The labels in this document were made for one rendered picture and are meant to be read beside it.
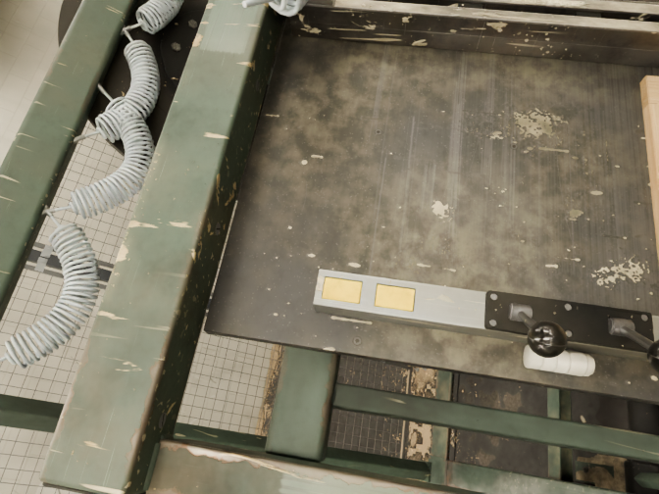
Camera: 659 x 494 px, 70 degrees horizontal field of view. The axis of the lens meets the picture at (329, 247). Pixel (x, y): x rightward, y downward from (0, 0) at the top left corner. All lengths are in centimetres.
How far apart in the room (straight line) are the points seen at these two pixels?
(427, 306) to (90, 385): 41
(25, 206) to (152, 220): 50
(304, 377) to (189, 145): 36
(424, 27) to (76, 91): 76
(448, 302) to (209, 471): 35
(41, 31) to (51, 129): 516
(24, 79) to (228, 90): 530
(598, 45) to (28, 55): 571
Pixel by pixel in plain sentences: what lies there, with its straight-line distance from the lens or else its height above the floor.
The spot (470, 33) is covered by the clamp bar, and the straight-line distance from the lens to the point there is 89.
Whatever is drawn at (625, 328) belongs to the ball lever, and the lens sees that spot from 67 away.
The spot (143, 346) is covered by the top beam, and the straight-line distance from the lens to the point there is 60.
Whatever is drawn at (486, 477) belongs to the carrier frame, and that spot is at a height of 79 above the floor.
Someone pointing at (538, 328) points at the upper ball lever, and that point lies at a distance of 53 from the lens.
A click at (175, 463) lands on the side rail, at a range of 62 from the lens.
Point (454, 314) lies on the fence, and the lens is 63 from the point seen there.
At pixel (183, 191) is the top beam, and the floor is 190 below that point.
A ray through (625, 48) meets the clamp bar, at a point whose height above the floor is 134.
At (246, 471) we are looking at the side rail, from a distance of 60.
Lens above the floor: 196
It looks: 24 degrees down
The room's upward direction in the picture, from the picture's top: 70 degrees counter-clockwise
